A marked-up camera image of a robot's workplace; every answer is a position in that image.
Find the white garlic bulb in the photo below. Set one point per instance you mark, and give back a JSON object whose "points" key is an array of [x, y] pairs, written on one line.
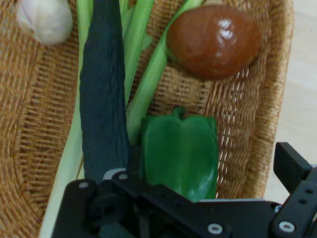
{"points": [[45, 21]]}

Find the green leek stalks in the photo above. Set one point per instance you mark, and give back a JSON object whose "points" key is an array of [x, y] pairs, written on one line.
{"points": [[146, 81]]}

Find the dark green cucumber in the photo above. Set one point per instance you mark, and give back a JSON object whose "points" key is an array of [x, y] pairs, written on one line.
{"points": [[102, 99]]}

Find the woven wicker basket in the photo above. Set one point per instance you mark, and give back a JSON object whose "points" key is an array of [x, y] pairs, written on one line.
{"points": [[37, 124]]}

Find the green bell pepper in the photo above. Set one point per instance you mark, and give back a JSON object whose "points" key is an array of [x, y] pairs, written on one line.
{"points": [[179, 153]]}

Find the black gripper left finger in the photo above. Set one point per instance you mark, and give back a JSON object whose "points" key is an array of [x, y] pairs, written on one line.
{"points": [[81, 198]]}

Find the brown shiny onion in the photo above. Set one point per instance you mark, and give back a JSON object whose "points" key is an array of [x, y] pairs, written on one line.
{"points": [[214, 41]]}

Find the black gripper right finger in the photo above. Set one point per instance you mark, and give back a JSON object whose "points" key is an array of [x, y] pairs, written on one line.
{"points": [[289, 163]]}

